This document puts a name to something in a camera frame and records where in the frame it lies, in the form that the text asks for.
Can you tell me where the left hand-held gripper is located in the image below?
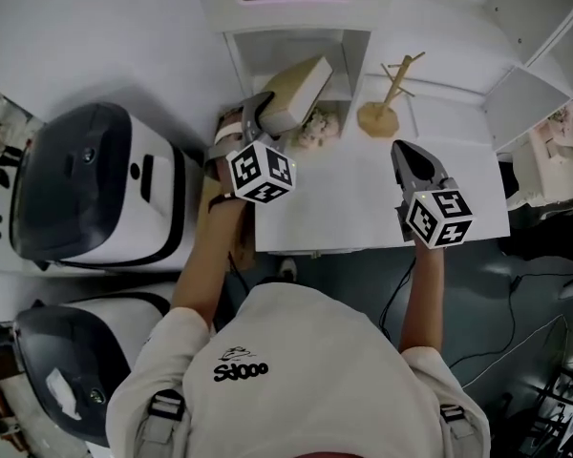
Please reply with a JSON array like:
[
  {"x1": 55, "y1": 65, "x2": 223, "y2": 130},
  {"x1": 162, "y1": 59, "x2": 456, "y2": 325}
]
[{"x1": 225, "y1": 91, "x2": 298, "y2": 207}]

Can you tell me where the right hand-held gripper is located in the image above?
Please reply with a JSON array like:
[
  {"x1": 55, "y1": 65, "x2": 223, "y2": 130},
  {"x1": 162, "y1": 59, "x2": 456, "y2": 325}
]
[{"x1": 391, "y1": 138, "x2": 475, "y2": 251}]

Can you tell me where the tan hardcover book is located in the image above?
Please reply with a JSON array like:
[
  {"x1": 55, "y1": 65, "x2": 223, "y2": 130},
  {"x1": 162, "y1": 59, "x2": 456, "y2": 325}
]
[{"x1": 260, "y1": 53, "x2": 335, "y2": 135}]

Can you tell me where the white shelf cubby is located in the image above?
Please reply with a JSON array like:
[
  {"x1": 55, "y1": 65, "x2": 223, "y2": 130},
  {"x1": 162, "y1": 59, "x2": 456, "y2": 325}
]
[{"x1": 223, "y1": 28, "x2": 372, "y2": 116}]

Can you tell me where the person's right forearm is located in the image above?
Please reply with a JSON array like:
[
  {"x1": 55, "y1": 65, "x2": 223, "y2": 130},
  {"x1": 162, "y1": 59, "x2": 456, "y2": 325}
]
[{"x1": 397, "y1": 241, "x2": 446, "y2": 355}]

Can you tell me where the person's left forearm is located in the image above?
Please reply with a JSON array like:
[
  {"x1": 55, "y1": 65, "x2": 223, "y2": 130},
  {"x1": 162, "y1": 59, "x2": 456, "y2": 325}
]
[{"x1": 170, "y1": 192, "x2": 250, "y2": 326}]

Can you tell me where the white table top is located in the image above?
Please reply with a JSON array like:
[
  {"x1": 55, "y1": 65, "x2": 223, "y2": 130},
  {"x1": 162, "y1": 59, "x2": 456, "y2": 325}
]
[{"x1": 254, "y1": 72, "x2": 513, "y2": 256}]

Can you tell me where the small wooden branch stand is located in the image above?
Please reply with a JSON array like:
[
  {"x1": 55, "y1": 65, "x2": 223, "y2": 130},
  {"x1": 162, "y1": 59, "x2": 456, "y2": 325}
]
[{"x1": 356, "y1": 51, "x2": 427, "y2": 138}]

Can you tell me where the pale flower bouquet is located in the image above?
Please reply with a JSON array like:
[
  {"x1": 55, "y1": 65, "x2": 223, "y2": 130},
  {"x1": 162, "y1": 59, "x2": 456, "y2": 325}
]
[{"x1": 289, "y1": 106, "x2": 341, "y2": 151}]

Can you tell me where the white shelf hutch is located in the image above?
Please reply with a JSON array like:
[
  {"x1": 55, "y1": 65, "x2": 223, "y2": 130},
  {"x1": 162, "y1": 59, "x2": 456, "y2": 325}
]
[{"x1": 190, "y1": 0, "x2": 573, "y2": 153}]

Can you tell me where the person's shoe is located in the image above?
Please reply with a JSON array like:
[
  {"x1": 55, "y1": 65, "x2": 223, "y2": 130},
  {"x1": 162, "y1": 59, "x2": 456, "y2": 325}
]
[{"x1": 278, "y1": 256, "x2": 299, "y2": 281}]

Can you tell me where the white and black machine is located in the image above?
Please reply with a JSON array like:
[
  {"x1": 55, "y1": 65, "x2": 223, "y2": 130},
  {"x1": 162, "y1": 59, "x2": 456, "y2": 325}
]
[
  {"x1": 8, "y1": 101, "x2": 201, "y2": 275},
  {"x1": 11, "y1": 291, "x2": 174, "y2": 448}
]

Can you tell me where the person's white printed shirt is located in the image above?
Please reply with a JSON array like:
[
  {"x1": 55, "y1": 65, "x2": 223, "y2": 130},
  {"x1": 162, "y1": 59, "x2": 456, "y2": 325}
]
[{"x1": 105, "y1": 281, "x2": 492, "y2": 458}]

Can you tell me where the black metal stand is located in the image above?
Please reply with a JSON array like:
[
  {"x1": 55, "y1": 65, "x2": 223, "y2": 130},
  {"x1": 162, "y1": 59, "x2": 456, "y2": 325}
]
[{"x1": 518, "y1": 364, "x2": 573, "y2": 458}]

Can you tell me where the brown slipper with white strap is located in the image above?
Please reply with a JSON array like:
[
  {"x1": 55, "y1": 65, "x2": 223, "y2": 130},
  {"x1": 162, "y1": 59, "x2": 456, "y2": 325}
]
[{"x1": 203, "y1": 107, "x2": 247, "y2": 181}]

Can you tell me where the black wrist strap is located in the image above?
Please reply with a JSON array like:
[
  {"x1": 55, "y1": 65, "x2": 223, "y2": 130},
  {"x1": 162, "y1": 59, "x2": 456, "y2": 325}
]
[{"x1": 207, "y1": 190, "x2": 236, "y2": 210}]

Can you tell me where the black cable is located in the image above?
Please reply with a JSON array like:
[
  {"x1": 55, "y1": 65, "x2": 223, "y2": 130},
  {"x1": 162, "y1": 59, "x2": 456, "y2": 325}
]
[
  {"x1": 378, "y1": 257, "x2": 417, "y2": 344},
  {"x1": 447, "y1": 271, "x2": 573, "y2": 371}
]

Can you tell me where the white cable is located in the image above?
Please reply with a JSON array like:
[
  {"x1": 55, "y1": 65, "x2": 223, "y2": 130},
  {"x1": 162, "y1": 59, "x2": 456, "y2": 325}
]
[{"x1": 461, "y1": 313, "x2": 572, "y2": 389}]

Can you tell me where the grey backpack strap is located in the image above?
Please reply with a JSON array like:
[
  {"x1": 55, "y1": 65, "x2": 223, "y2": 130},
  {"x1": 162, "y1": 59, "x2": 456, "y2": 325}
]
[
  {"x1": 437, "y1": 402, "x2": 477, "y2": 450},
  {"x1": 140, "y1": 387, "x2": 188, "y2": 458}
]

